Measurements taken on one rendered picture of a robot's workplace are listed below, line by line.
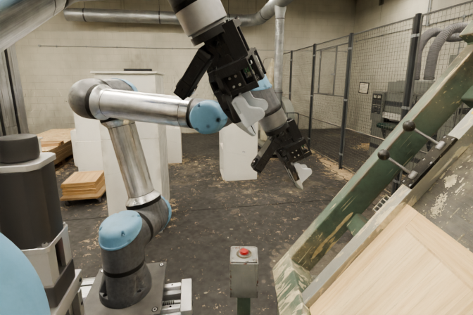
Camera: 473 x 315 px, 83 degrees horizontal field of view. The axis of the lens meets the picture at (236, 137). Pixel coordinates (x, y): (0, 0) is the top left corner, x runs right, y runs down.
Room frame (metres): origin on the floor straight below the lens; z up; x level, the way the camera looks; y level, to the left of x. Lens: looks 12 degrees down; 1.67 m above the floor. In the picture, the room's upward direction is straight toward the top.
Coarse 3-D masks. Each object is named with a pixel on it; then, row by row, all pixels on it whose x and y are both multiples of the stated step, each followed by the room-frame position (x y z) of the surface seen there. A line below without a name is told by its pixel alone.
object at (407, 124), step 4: (408, 120) 0.86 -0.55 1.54; (404, 124) 0.86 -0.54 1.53; (408, 124) 0.85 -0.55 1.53; (412, 124) 0.85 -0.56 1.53; (404, 128) 0.86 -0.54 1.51; (408, 128) 0.85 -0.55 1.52; (412, 128) 0.84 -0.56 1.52; (420, 132) 0.84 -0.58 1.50; (424, 136) 0.83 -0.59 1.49; (428, 136) 0.83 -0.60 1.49; (432, 140) 0.82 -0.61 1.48; (436, 144) 0.81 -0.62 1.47; (440, 144) 0.80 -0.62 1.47; (444, 144) 0.80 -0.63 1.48; (440, 148) 0.80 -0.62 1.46
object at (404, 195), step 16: (464, 128) 0.80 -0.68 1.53; (464, 144) 0.78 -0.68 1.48; (448, 160) 0.78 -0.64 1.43; (432, 176) 0.79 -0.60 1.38; (400, 192) 0.82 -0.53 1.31; (416, 192) 0.79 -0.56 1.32; (384, 208) 0.82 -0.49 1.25; (400, 208) 0.79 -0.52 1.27; (368, 224) 0.83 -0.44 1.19; (384, 224) 0.79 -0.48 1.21; (352, 240) 0.83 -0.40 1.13; (368, 240) 0.79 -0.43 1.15; (336, 256) 0.84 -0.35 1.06; (352, 256) 0.79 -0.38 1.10; (336, 272) 0.79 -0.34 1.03; (320, 288) 0.79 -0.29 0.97; (304, 304) 0.79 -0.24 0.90
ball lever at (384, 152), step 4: (380, 152) 0.86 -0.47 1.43; (384, 152) 0.85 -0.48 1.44; (388, 152) 0.85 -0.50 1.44; (380, 156) 0.85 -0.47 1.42; (384, 156) 0.85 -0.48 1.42; (388, 156) 0.85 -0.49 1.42; (392, 160) 0.84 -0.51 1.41; (396, 164) 0.84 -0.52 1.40; (404, 168) 0.82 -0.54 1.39; (408, 172) 0.82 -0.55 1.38; (412, 172) 0.81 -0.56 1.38; (416, 172) 0.80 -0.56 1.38; (408, 176) 0.81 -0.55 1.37; (412, 176) 0.80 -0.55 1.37
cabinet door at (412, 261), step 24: (408, 216) 0.75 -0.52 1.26; (384, 240) 0.75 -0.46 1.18; (408, 240) 0.69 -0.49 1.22; (432, 240) 0.63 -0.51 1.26; (360, 264) 0.76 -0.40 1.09; (384, 264) 0.69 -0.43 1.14; (408, 264) 0.64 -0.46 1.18; (432, 264) 0.59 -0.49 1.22; (456, 264) 0.55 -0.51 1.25; (336, 288) 0.76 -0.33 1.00; (360, 288) 0.70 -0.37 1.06; (384, 288) 0.64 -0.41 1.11; (408, 288) 0.59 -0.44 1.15; (432, 288) 0.55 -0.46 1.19; (456, 288) 0.51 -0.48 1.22; (312, 312) 0.77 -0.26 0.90; (336, 312) 0.70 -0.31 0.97; (360, 312) 0.64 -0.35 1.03; (384, 312) 0.59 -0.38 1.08; (408, 312) 0.55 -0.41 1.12; (432, 312) 0.51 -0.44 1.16; (456, 312) 0.48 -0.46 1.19
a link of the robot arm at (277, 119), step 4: (280, 108) 0.72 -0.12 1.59; (276, 112) 0.71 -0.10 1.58; (280, 112) 0.72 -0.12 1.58; (268, 116) 0.71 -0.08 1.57; (272, 116) 0.71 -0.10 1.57; (276, 116) 0.71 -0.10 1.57; (280, 116) 0.71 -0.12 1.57; (284, 116) 0.73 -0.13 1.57; (260, 120) 0.72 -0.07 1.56; (264, 120) 0.71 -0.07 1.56; (268, 120) 0.71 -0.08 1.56; (272, 120) 0.71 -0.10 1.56; (276, 120) 0.71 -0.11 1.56; (280, 120) 0.71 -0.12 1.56; (284, 120) 0.72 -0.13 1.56; (260, 124) 0.73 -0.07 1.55; (264, 124) 0.72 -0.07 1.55; (268, 124) 0.71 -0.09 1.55; (272, 124) 0.71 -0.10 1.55; (276, 124) 0.71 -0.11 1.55; (280, 124) 0.71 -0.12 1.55; (264, 128) 0.72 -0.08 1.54; (268, 128) 0.71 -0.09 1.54; (272, 128) 0.71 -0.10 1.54; (276, 128) 0.71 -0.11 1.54
